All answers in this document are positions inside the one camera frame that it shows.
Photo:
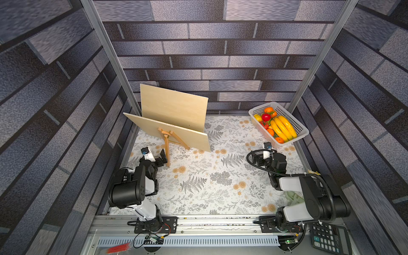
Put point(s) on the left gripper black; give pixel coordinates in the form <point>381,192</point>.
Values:
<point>158,161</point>

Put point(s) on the wooden easel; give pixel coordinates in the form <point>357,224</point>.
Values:
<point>166,137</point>

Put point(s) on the white plastic basket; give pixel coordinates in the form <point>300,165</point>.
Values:
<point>301,130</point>

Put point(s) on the plywood board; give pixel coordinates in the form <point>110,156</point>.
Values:
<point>174,107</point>
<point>190,138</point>

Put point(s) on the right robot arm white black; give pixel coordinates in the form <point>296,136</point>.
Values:
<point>323,200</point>

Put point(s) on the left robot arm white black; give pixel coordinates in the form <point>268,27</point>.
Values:
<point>129,188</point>

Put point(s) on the orange fruit bottom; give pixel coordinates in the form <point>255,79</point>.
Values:
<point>275,136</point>

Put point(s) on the orange fruit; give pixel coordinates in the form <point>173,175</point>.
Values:
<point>270,111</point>
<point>275,136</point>

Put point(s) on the yellow banana bunch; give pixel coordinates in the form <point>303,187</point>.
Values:
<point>283,128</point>

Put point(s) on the yellow snack packet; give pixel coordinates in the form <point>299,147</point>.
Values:
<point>312,172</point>

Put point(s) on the red strawberry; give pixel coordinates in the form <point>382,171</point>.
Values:
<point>265,125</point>

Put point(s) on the green clear plastic bag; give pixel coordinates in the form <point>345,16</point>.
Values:
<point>293,198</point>

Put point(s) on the floral table mat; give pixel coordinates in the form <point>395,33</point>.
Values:
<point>220,182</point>

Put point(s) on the red apple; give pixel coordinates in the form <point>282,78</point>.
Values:
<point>266,117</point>

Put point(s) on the yellow lemon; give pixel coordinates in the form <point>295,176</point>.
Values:
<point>258,117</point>

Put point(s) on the orange fruit top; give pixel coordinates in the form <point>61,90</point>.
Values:
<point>270,111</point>

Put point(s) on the black calculator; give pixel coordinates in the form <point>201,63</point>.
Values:
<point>330,238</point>

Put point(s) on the red object on floor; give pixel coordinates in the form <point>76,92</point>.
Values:
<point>117,249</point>

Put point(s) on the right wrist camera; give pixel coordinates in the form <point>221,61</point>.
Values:
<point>268,150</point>

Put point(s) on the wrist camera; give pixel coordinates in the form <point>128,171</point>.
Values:
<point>268,150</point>
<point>147,154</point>

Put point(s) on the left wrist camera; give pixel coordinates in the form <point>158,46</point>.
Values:
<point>147,154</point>

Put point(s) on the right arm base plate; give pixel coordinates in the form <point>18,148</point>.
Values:
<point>275,224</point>

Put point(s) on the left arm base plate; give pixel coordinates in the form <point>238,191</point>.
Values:
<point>163,224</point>

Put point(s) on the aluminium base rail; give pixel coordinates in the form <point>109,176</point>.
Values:
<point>192,231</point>

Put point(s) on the left aluminium frame post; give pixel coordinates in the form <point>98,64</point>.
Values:
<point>103,37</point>

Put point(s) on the aluminium frame post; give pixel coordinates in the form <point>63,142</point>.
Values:
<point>328,42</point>
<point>103,37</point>

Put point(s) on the right aluminium frame post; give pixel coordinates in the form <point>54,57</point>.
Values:
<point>328,42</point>

